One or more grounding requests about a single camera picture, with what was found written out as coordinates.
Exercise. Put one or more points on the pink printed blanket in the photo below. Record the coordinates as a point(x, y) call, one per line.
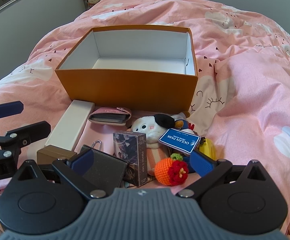
point(247, 92)

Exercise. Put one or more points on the duck plush toy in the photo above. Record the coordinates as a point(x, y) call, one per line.
point(178, 123)

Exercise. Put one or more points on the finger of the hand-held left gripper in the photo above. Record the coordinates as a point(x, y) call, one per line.
point(34, 130)
point(7, 110)

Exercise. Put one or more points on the long white box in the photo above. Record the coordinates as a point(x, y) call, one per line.
point(67, 125)

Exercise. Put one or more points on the silver carabiner clip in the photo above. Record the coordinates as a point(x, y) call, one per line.
point(101, 143)

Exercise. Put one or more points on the dark printed card box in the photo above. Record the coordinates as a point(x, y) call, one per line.
point(135, 155)

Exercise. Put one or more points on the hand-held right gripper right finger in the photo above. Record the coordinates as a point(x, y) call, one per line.
point(200, 163)

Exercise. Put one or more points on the yellow soft toy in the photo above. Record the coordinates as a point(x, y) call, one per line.
point(208, 148)

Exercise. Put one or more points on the blue hang tag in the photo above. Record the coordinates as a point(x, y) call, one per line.
point(180, 140)

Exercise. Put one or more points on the crochet orange with red flower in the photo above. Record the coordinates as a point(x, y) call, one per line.
point(162, 171)

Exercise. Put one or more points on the pink card wallet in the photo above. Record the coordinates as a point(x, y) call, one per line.
point(110, 111)

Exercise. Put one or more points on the orange cardboard box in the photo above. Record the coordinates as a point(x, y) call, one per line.
point(125, 90)

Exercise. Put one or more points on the white plush dog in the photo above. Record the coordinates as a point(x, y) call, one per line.
point(145, 127)

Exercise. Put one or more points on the small brown box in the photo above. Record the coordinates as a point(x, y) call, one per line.
point(52, 152)

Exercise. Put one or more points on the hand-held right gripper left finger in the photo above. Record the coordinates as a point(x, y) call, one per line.
point(82, 160)

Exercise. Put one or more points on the black wallet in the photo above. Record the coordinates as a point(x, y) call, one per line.
point(105, 165)

